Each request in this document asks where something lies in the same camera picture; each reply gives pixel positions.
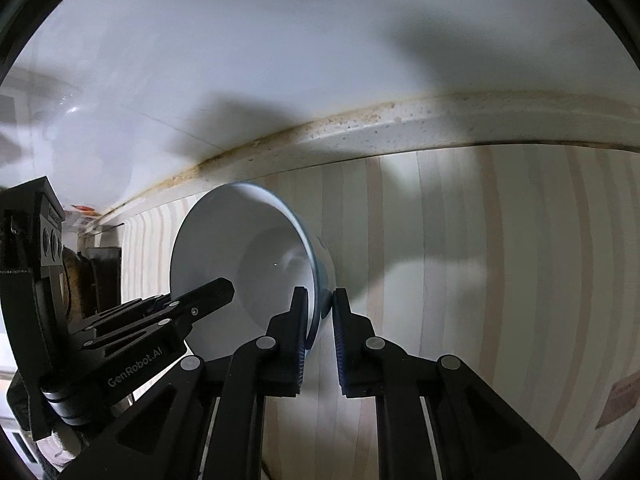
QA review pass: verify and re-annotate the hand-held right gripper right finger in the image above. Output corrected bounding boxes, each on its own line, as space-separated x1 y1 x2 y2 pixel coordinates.
332 287 583 480

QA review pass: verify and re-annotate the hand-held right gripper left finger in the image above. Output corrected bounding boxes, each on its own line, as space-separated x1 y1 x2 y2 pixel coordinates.
60 286 311 480

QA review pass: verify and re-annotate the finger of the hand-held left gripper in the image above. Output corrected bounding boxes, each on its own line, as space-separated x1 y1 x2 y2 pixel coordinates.
42 277 236 426

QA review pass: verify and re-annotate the white bowl blue print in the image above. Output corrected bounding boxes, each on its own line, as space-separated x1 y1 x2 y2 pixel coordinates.
170 181 341 361

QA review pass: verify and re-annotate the steel wok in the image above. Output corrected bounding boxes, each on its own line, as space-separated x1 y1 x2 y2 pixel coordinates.
62 250 87 321

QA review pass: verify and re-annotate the striped cat print cloth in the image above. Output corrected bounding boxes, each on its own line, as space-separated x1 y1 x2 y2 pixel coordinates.
120 142 640 480

